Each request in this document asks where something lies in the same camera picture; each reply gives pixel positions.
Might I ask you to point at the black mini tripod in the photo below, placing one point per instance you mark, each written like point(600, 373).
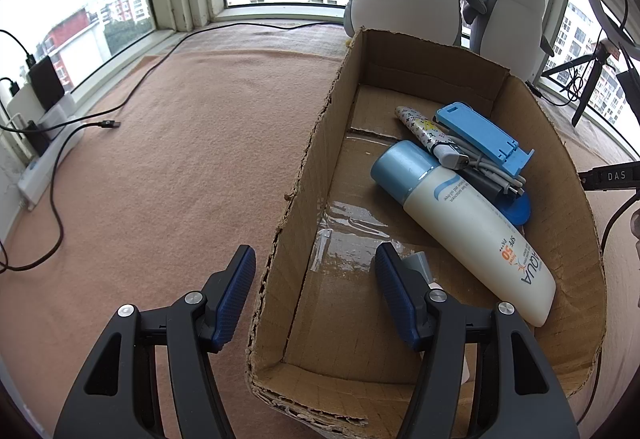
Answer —
point(585, 72)

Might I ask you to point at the black cylindrical device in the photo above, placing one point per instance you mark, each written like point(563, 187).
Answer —
point(483, 185)

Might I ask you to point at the pink blanket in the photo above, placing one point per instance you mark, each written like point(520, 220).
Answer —
point(206, 159)

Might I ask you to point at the small grey penguin plush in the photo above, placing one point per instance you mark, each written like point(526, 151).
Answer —
point(509, 33)

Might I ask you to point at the grey pink small tube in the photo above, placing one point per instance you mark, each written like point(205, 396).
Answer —
point(418, 262)

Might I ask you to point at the white power strip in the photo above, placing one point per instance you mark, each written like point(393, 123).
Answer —
point(59, 122)

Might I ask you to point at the blue round flat object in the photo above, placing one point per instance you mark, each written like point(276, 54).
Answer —
point(516, 209)

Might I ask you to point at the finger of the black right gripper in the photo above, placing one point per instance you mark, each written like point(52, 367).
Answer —
point(624, 176)

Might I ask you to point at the black power adapter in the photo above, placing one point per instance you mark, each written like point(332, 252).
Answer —
point(37, 138)

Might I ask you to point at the patterned white lighter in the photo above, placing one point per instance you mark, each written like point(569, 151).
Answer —
point(432, 138)

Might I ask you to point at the brown cardboard box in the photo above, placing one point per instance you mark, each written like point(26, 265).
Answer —
point(324, 348)

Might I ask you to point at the white sunscreen bottle blue cap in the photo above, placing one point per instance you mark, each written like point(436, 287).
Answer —
point(470, 228)

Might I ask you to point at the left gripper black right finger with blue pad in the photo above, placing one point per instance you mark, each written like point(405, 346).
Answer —
point(516, 392)

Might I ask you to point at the blue plastic phone stand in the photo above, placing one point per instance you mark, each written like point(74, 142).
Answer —
point(501, 148)

